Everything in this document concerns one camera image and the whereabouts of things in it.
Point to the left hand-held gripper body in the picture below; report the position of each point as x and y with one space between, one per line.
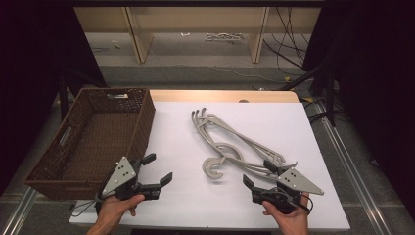
121 174

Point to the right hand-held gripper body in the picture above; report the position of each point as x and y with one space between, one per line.
295 182

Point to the grey plastic clothes hanger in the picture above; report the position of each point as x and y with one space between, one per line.
213 173
206 164
241 137

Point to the brown wicker basket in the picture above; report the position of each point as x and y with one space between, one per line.
98 137

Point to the person's left hand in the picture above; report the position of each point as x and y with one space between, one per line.
114 209

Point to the person's right hand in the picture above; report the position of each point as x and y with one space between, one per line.
290 220

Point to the white table cover sheet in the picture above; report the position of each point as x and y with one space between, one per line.
228 202

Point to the wooden table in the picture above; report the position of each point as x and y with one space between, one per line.
212 95

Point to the black metal stand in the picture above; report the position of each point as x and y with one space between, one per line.
330 94

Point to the beige wooden shelf unit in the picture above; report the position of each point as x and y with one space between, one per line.
138 39

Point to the dark curtain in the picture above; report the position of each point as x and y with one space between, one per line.
375 81
29 65

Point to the small white floor scrap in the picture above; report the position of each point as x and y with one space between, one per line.
185 34

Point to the pile of pale hangers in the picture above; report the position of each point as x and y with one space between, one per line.
224 37

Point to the metal floor rail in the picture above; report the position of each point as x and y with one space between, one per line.
19 212
355 176

